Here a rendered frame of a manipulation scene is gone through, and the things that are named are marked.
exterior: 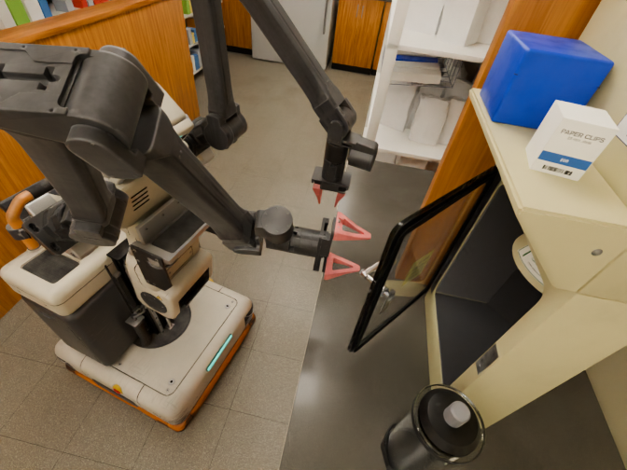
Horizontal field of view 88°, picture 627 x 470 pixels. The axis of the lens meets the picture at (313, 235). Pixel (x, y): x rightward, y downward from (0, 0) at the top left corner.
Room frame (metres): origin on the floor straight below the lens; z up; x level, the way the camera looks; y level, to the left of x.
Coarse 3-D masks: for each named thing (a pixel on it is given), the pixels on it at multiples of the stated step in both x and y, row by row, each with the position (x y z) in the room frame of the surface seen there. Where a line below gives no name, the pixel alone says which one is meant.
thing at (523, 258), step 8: (520, 240) 0.41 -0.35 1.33; (512, 248) 0.40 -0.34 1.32; (520, 248) 0.39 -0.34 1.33; (528, 248) 0.38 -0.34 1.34; (520, 256) 0.37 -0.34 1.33; (528, 256) 0.37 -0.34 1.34; (520, 264) 0.36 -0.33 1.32; (528, 264) 0.36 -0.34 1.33; (528, 272) 0.34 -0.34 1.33; (536, 272) 0.34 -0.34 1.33; (528, 280) 0.33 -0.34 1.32; (536, 280) 0.33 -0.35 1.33; (536, 288) 0.32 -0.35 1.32
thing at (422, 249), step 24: (456, 192) 0.44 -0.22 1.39; (480, 192) 0.52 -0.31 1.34; (408, 216) 0.36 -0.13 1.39; (456, 216) 0.48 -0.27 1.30; (408, 240) 0.37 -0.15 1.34; (432, 240) 0.44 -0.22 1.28; (408, 264) 0.40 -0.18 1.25; (432, 264) 0.49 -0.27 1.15; (384, 288) 0.36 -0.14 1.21; (408, 288) 0.44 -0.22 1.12; (360, 312) 0.34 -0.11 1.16; (384, 312) 0.40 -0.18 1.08
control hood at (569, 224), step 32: (480, 96) 0.53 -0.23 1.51; (512, 128) 0.43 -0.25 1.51; (512, 160) 0.34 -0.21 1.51; (512, 192) 0.28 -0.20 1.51; (544, 192) 0.28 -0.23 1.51; (576, 192) 0.29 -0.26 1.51; (608, 192) 0.30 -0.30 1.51; (544, 224) 0.25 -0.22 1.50; (576, 224) 0.25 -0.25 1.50; (608, 224) 0.25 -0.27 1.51; (544, 256) 0.25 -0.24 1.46; (576, 256) 0.24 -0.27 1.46; (608, 256) 0.24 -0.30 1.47; (576, 288) 0.24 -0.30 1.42
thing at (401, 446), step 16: (432, 384) 0.22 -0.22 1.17; (416, 400) 0.19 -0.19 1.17; (416, 416) 0.17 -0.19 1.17; (480, 416) 0.18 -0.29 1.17; (400, 432) 0.17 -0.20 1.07; (400, 448) 0.15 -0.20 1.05; (416, 448) 0.14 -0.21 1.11; (432, 448) 0.13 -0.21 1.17; (480, 448) 0.14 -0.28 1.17; (400, 464) 0.13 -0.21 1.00; (416, 464) 0.13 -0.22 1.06; (432, 464) 0.12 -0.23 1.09; (448, 464) 0.13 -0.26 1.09
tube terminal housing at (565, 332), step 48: (624, 0) 0.51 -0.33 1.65; (624, 48) 0.45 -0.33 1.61; (624, 96) 0.39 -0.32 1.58; (624, 192) 0.29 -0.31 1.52; (624, 288) 0.24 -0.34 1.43; (432, 336) 0.42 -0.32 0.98; (528, 336) 0.24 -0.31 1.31; (576, 336) 0.24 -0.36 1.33; (624, 336) 0.23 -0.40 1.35; (480, 384) 0.24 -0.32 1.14; (528, 384) 0.23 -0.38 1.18
